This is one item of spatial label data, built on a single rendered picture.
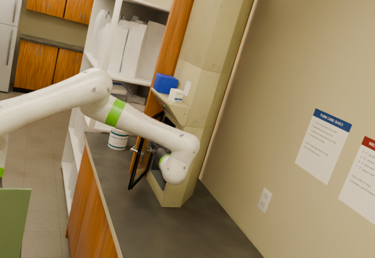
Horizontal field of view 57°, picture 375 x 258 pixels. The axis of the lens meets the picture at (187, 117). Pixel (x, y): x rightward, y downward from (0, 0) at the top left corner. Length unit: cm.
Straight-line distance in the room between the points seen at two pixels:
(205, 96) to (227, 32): 33
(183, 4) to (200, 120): 66
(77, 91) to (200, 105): 70
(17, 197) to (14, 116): 26
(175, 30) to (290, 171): 98
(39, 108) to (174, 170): 59
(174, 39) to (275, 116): 71
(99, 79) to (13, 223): 56
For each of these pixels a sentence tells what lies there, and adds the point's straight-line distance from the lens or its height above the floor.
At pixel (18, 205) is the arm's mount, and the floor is 118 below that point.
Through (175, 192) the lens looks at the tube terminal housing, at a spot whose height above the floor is 103.
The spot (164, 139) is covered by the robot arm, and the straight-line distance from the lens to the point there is 142.
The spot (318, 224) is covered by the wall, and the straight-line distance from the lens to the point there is 161.
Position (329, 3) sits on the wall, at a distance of 178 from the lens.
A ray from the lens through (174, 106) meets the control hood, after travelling 168.
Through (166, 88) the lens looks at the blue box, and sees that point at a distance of 187.
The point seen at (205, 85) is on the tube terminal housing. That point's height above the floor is 164.
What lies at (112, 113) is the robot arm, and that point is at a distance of 140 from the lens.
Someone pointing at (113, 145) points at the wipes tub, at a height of 97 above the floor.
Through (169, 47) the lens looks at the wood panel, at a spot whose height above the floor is 175.
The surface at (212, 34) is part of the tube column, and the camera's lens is 168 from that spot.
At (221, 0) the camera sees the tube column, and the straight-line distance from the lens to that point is 168.
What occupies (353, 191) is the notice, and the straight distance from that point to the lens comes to 150.
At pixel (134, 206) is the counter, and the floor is 94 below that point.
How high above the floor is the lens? 188
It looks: 14 degrees down
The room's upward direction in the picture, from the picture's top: 16 degrees clockwise
